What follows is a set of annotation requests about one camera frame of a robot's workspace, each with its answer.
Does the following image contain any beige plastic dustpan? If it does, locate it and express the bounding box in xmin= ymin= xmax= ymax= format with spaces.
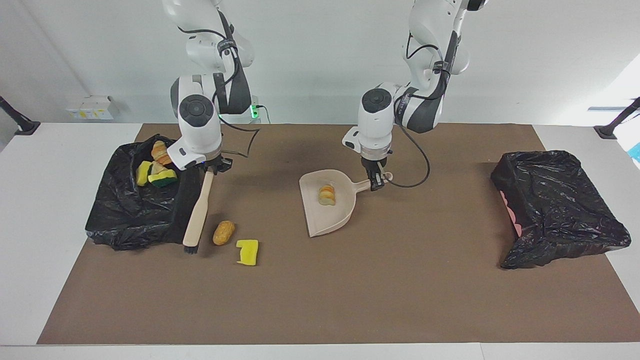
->
xmin=298 ymin=169 xmax=395 ymax=238

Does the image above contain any black camera stand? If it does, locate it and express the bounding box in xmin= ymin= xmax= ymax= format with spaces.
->
xmin=594 ymin=97 xmax=640 ymax=140
xmin=0 ymin=96 xmax=41 ymax=136

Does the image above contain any black trash bag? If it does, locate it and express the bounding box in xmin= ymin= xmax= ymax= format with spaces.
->
xmin=490 ymin=150 xmax=632 ymax=270
xmin=84 ymin=134 xmax=202 ymax=252

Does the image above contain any right black trash bag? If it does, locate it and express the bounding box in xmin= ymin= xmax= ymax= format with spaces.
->
xmin=84 ymin=134 xmax=202 ymax=252

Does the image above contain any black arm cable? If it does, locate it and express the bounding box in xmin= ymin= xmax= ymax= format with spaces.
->
xmin=387 ymin=31 xmax=457 ymax=189
xmin=177 ymin=10 xmax=261 ymax=159

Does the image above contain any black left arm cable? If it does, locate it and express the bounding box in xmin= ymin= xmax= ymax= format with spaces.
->
xmin=387 ymin=31 xmax=457 ymax=189

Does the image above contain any beige brush with black bristles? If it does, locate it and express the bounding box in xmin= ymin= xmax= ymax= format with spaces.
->
xmin=182 ymin=170 xmax=215 ymax=254

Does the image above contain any left black trash bag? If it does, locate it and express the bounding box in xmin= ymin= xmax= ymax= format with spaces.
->
xmin=490 ymin=150 xmax=632 ymax=270

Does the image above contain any brown croquette nugget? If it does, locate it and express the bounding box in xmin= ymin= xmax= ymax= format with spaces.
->
xmin=212 ymin=220 xmax=236 ymax=246

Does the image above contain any brown table mat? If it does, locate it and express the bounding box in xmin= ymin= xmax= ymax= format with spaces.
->
xmin=37 ymin=123 xmax=640 ymax=345

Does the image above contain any orange striped toy croissant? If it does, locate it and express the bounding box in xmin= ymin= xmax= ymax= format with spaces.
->
xmin=151 ymin=140 xmax=174 ymax=167

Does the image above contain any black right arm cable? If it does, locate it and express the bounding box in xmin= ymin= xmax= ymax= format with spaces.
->
xmin=177 ymin=10 xmax=261 ymax=159

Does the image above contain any yellow sponge piece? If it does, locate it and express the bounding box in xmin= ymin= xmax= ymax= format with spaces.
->
xmin=148 ymin=169 xmax=179 ymax=189
xmin=135 ymin=160 xmax=153 ymax=187
xmin=236 ymin=239 xmax=260 ymax=266

